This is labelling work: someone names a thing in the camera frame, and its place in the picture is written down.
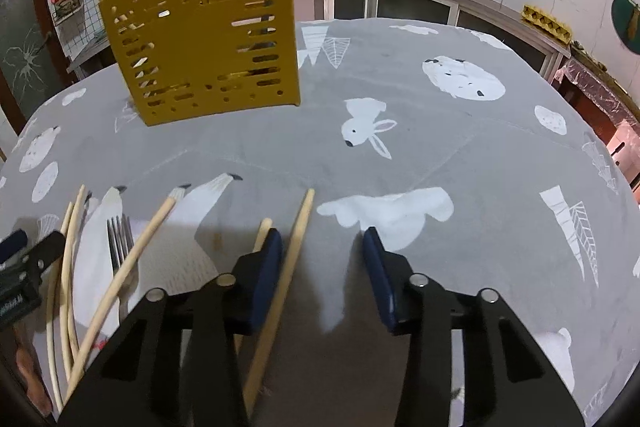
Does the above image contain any green-handled metal fork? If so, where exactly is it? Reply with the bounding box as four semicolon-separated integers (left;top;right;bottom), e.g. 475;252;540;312
106;215;137;323

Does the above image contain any green round wall board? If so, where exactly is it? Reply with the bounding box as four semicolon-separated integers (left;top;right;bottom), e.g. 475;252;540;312
611;0;639;48

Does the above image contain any dark wooden glass door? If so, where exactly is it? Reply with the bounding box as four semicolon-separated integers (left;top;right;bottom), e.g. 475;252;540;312
1;0;76;131

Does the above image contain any yellow perforated utensil holder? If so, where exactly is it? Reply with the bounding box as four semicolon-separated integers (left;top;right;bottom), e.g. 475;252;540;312
99;0;300;126

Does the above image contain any red side table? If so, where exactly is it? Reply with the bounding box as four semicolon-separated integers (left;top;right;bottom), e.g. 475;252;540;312
552;53;639;200

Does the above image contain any yellow egg tray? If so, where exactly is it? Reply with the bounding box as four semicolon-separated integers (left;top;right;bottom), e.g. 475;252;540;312
521;4;573;46

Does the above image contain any grey animal print tablecloth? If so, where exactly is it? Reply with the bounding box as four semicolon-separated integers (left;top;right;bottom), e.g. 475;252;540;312
1;20;639;426

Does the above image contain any person's left hand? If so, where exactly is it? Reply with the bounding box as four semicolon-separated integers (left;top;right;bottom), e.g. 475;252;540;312
13;324;52;417

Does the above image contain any kitchen counter with cabinets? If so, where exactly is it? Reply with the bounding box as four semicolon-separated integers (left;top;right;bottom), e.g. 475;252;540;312
67;0;572;78

